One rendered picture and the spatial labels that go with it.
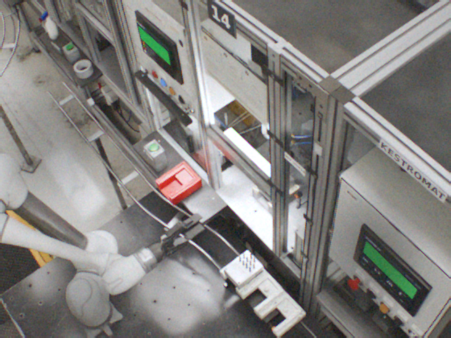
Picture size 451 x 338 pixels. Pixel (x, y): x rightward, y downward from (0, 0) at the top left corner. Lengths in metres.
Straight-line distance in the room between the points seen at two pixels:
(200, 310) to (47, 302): 0.70
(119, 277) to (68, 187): 1.80
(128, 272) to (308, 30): 1.08
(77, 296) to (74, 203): 1.47
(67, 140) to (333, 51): 2.85
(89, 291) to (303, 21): 1.38
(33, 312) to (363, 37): 1.89
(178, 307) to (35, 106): 2.31
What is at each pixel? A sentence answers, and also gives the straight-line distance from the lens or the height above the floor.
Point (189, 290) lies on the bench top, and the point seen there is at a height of 0.68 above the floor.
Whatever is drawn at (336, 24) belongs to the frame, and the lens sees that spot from 1.56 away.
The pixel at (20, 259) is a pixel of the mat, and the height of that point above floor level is 0.01.
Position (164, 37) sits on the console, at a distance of 1.97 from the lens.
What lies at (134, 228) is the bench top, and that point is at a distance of 2.76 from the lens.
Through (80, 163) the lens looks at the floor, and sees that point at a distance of 3.93.
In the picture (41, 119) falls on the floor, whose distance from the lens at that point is 4.29.
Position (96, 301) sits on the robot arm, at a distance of 2.39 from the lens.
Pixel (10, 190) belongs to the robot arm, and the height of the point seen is 1.41.
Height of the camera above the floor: 3.04
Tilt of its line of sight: 55 degrees down
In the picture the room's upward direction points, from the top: 7 degrees counter-clockwise
